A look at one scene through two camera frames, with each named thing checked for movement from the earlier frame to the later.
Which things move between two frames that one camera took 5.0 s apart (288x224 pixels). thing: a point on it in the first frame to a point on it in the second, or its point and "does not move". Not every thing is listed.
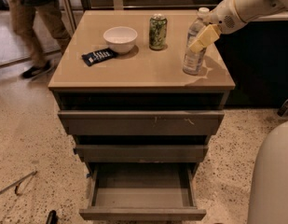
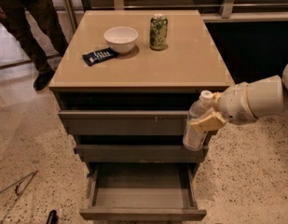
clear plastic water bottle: [194, 61] to [195, 139]
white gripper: [225, 19] to [234, 105]
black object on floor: [52, 217] does not move
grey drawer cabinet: [141, 92] does not move
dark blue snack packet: [95, 57] does not move
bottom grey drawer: [143, 191] does not move
